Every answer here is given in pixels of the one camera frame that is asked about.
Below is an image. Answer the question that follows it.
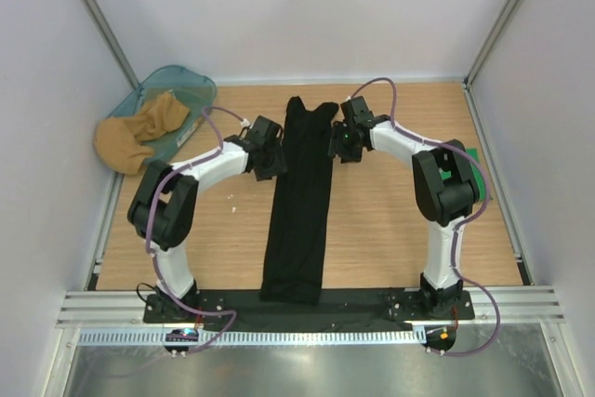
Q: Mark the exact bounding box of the green tank top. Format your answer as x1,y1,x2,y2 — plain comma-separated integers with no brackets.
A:
440,147,494,202

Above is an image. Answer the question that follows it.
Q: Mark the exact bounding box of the black tank top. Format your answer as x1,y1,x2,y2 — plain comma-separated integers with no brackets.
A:
259,97,338,305

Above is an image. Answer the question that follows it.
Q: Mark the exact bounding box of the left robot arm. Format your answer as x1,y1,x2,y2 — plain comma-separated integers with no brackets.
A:
127,115,287,323

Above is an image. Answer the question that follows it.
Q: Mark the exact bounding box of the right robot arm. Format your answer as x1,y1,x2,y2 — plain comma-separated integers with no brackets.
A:
329,96,480,319

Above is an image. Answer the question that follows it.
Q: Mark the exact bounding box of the tan tank top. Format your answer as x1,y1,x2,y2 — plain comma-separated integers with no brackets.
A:
93,92,190,175

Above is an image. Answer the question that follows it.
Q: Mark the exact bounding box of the blue plastic basket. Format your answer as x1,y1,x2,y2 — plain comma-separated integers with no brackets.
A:
110,65,218,165

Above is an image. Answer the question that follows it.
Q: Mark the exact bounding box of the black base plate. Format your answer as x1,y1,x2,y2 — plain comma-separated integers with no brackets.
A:
143,288,475,333

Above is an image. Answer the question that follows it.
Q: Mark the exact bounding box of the white slotted cable duct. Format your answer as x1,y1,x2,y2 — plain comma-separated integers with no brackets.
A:
77,327,426,347

